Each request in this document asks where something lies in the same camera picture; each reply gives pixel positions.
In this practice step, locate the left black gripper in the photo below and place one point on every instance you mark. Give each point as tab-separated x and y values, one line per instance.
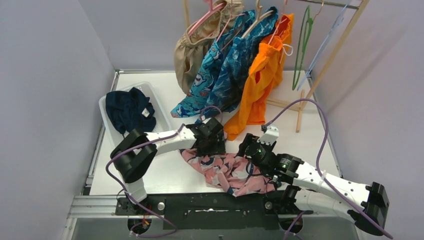
214	146

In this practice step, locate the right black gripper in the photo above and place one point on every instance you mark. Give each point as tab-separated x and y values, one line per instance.
249	137

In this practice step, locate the pink shark print shorts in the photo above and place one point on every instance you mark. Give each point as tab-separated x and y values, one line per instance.
233	174

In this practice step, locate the white perforated plastic basket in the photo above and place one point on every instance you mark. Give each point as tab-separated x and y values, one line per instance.
163	123

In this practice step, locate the navy blue shorts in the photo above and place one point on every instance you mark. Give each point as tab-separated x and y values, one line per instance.
129	110

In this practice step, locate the green plastic hanger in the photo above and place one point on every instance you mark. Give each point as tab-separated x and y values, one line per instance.
307	24

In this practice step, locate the light blue wire hanger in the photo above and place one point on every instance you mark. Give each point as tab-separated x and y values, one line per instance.
338	20

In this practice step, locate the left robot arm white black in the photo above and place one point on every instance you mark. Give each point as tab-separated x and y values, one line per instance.
133	156

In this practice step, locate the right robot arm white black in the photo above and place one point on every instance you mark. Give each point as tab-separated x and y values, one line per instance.
312	189

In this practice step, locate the light blue shark shorts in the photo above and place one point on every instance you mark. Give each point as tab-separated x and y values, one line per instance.
195	100

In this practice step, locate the orange shorts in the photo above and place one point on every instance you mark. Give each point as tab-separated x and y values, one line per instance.
265	74

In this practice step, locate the dark blue whale shorts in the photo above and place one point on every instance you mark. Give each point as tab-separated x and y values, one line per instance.
239	54

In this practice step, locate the beige shorts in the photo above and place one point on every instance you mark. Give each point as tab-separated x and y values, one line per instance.
190	50

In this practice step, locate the thin pink hanger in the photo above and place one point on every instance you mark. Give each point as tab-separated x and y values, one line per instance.
232	10

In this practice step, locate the pink plastic hanger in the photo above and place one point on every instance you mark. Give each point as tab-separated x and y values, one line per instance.
211	10

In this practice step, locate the wooden hanger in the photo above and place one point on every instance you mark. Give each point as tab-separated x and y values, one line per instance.
258	18

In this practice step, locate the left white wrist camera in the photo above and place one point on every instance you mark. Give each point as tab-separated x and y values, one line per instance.
212	121

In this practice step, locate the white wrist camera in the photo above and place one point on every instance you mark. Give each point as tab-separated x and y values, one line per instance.
212	121
270	135

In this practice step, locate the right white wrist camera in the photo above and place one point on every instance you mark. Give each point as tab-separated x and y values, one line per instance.
270	135

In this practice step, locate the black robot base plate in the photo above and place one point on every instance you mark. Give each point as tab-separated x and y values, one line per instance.
208	211

